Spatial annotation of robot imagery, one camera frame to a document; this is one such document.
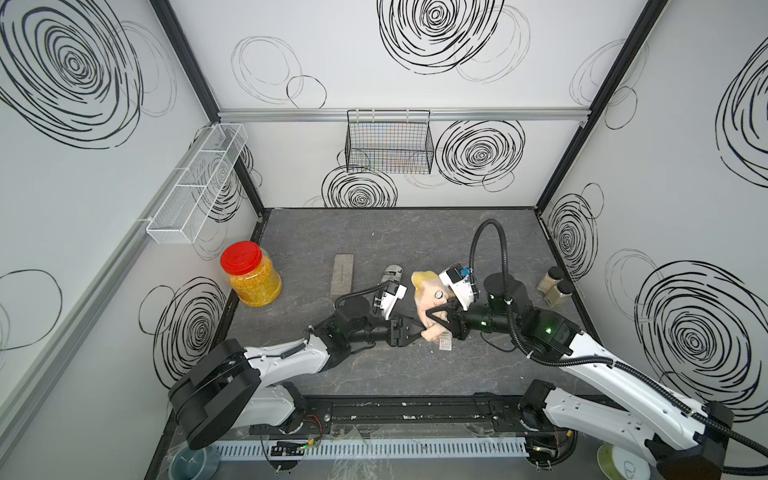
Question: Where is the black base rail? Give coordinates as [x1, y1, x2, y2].
[239, 394, 625, 434]

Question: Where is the teal tape roll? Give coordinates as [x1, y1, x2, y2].
[168, 446, 220, 480]

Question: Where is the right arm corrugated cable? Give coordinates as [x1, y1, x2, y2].
[467, 218, 768, 476]

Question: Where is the black wire basket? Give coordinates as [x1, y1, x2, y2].
[344, 109, 435, 175]

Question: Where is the brown spice bottle near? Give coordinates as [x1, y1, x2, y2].
[544, 280, 575, 308]

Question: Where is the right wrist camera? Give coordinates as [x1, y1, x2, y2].
[438, 263, 479, 311]

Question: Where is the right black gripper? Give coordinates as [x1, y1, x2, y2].
[424, 294, 516, 340]

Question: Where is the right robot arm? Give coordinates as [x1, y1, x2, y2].
[415, 273, 767, 479]

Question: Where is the green tape roll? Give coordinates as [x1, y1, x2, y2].
[596, 444, 651, 480]

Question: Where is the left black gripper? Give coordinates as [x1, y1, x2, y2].
[347, 312, 428, 350]

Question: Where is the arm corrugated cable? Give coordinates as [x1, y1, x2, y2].
[333, 281, 388, 310]
[467, 218, 768, 476]

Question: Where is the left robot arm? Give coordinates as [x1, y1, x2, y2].
[168, 297, 425, 450]

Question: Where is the grey rectangular eyeglass case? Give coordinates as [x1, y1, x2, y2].
[330, 253, 354, 300]

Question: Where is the white mesh shelf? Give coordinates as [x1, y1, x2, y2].
[146, 123, 247, 245]

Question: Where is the white slotted cable duct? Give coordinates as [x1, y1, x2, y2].
[214, 437, 529, 461]

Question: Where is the red lid yellow jar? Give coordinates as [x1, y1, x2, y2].
[220, 241, 282, 307]

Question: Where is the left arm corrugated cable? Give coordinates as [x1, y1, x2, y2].
[333, 281, 388, 310]

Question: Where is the brown spice bottle far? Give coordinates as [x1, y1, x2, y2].
[536, 266, 565, 294]

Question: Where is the brown spice bottle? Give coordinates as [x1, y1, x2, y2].
[536, 266, 565, 294]
[544, 280, 575, 308]

